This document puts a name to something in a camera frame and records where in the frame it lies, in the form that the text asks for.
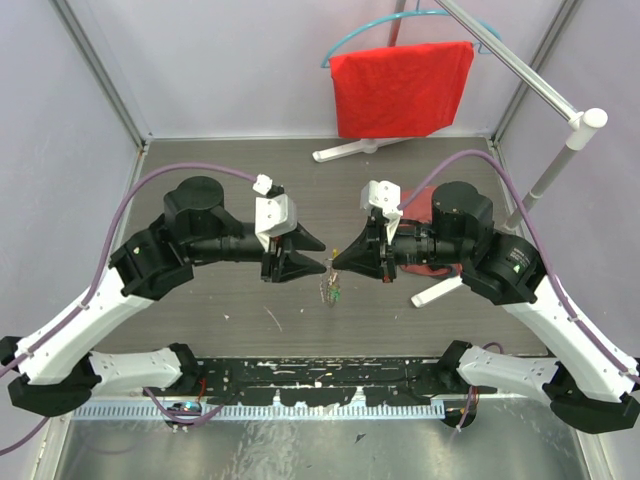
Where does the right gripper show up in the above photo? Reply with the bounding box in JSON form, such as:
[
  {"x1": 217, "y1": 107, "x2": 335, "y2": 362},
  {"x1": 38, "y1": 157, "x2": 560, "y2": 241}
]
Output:
[{"x1": 332, "y1": 212, "x2": 469, "y2": 283}]

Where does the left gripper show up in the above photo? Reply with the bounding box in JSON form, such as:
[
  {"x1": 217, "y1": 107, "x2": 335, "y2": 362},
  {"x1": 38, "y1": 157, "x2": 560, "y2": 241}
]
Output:
[{"x1": 188, "y1": 222, "x2": 330, "y2": 284}]

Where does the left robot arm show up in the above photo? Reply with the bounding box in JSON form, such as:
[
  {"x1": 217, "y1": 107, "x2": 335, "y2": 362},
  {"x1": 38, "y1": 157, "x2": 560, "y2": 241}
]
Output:
[{"x1": 1, "y1": 176, "x2": 326, "y2": 417}]

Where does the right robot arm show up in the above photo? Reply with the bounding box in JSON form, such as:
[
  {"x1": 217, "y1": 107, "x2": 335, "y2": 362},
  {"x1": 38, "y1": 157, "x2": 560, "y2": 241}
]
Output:
[{"x1": 332, "y1": 181, "x2": 639, "y2": 434}]

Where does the dark red crumpled shirt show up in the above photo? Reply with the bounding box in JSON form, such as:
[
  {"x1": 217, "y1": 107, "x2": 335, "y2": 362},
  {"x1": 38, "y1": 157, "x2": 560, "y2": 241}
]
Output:
[{"x1": 401, "y1": 186, "x2": 461, "y2": 280}]

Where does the bright red cloth on hanger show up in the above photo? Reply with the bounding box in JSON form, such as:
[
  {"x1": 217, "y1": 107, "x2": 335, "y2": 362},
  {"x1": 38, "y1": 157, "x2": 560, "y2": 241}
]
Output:
[{"x1": 329, "y1": 41, "x2": 475, "y2": 139}]

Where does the white clothes rack stand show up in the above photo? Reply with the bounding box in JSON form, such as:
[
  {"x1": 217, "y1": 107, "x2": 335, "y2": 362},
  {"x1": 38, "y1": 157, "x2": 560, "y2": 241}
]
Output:
[{"x1": 312, "y1": 0, "x2": 610, "y2": 309}]

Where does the teal clothes hanger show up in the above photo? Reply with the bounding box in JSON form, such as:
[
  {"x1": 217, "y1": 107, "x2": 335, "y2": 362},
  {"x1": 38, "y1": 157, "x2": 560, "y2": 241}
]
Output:
[{"x1": 320, "y1": 9, "x2": 502, "y2": 69}]

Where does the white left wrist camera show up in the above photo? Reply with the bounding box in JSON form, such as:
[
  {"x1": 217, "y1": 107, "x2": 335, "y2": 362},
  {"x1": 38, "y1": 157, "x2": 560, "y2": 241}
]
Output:
[{"x1": 253, "y1": 174, "x2": 298, "y2": 252}]

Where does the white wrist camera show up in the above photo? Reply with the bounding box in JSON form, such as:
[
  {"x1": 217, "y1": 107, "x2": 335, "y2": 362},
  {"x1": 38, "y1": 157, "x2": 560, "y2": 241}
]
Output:
[
  {"x1": 253, "y1": 174, "x2": 298, "y2": 252},
  {"x1": 360, "y1": 180, "x2": 403, "y2": 245}
]

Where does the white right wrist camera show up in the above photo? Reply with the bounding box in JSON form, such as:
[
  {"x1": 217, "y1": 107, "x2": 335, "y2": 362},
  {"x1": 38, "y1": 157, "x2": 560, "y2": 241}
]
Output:
[{"x1": 360, "y1": 180, "x2": 403, "y2": 245}]

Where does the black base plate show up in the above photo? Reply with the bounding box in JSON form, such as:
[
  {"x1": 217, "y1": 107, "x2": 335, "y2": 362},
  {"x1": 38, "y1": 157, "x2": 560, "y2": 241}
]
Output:
[{"x1": 151, "y1": 357, "x2": 469, "y2": 406}]

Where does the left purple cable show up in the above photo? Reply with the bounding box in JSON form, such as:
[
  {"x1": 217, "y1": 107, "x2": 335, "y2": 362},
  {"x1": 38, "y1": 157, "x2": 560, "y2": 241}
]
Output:
[{"x1": 0, "y1": 163, "x2": 259, "y2": 454}]

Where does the purple cable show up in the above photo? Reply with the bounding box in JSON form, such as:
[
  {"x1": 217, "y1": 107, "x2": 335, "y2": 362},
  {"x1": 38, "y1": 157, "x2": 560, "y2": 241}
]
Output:
[
  {"x1": 0, "y1": 163, "x2": 259, "y2": 454},
  {"x1": 397, "y1": 149, "x2": 640, "y2": 386}
]

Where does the grey slotted cable duct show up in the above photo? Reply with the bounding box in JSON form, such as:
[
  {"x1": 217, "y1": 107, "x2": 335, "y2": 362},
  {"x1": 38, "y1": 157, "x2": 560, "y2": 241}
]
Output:
[{"x1": 72, "y1": 400, "x2": 446, "y2": 421}]

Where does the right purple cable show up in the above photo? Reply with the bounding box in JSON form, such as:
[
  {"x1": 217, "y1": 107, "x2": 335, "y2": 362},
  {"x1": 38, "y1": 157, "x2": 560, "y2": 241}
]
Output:
[{"x1": 397, "y1": 149, "x2": 640, "y2": 386}]

